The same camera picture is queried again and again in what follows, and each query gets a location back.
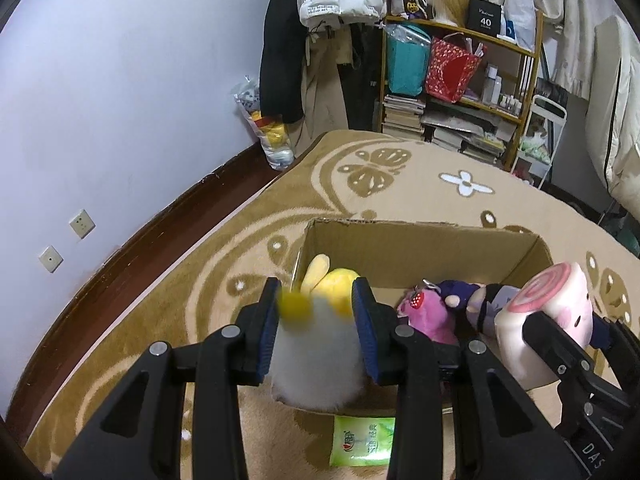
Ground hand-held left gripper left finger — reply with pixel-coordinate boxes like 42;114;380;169
52;277;281;480

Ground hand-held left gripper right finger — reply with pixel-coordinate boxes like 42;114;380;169
351;277;586;480

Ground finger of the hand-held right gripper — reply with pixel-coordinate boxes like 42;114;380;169
592;317;640;391
524;311;601;396

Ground white and yellow plush toy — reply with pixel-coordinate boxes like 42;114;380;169
270;254;371;413

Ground pink roll plush pillow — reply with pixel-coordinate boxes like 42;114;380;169
495;261;596;391

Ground magenta plush toy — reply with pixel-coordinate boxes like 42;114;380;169
396;285;458;346

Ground purple-hatted plush doll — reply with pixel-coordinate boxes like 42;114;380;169
437;280;523;336

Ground brown cardboard box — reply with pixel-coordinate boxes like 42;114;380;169
270;217;606;416

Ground green tissue packet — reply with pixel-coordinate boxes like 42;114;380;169
329;415;396;467

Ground beige floral patterned rug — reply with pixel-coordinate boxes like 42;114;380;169
22;130;640;480

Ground clear plastic bag of toys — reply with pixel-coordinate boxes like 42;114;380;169
232;76;296;171

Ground neat stack of books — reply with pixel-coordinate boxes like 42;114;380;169
382;94;426;136

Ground messy pile of books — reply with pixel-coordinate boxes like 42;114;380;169
420;105;518;165

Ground white folded mattress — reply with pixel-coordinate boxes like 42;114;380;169
585;15;640;211

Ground beige hanging garment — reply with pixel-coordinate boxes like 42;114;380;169
295;25;353;146

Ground white metal cart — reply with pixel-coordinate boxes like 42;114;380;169
515;94;568;191

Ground black hanging pants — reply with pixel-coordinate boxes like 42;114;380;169
337;22;386;133

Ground yellow wooden shelf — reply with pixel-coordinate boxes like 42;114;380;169
381;10;545;173

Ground teal bag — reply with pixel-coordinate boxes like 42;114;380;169
386;22;432;97

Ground black hanging coat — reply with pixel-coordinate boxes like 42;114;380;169
259;0;308;125

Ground red patterned bag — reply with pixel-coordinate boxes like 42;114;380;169
425;35;483;104

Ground black cardboard box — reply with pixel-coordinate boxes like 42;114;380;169
467;0;503;38

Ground white wall socket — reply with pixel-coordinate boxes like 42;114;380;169
38;245;64;273
69;209;96;239

